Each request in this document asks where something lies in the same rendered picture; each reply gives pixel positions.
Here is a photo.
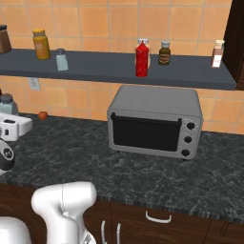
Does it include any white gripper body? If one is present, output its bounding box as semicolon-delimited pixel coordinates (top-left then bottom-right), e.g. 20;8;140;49
0;112;33;143

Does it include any grey shaker with grey cap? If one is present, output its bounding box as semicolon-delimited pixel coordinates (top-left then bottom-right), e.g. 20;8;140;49
0;92;20;116
55;48;70;72

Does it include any red condiment bottle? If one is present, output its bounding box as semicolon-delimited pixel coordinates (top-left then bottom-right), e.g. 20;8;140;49
134;39;150;78

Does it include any dark brown bottle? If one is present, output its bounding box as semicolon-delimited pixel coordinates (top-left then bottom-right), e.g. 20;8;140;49
157;41;172;67

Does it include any small red fruit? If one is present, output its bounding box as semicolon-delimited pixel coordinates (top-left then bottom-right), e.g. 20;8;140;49
37;111;50;122

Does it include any dark brown cupboard door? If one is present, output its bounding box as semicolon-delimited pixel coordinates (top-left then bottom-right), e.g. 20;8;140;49
0;182;49;244
83;198;112;244
203;218;244;244

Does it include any yellow mustard jar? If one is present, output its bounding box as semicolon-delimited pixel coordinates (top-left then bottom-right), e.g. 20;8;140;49
31;29;51;61

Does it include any brown jar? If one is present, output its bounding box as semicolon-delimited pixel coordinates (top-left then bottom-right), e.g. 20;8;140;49
0;24;13;54

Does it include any black toaster oven door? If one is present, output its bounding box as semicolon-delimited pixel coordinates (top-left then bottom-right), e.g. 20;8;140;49
110;113;183;153

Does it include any silver toaster oven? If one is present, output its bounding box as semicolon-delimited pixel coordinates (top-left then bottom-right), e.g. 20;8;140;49
107;84;205;162

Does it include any dark brown drawer front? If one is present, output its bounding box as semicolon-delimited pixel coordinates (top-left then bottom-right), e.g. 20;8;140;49
111;201;213;244

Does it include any white wall outlet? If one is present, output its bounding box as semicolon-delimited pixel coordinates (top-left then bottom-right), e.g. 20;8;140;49
28;76;42;92

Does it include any dark grey wall shelf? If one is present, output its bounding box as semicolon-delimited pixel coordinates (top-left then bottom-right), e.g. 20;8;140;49
0;48;238;92

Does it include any black toaster oven door handle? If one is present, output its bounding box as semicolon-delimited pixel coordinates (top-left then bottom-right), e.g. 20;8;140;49
110;112;183;129

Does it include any white cupboard door handle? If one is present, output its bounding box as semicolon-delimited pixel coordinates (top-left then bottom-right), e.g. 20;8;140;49
100;220;107;244
115;222;122;244

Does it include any white drawer handle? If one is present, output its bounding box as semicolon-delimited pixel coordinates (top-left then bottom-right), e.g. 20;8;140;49
145;211;173;225

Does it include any dark brown wall cabinet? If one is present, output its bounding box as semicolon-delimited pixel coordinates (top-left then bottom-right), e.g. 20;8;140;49
221;0;244;92

